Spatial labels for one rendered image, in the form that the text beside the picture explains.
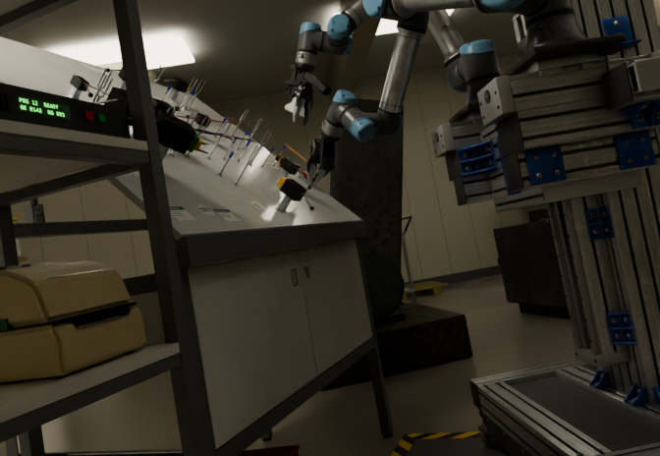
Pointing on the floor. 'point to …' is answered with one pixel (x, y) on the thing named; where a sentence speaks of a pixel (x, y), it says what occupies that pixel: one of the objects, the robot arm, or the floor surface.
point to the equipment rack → (33, 166)
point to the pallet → (429, 287)
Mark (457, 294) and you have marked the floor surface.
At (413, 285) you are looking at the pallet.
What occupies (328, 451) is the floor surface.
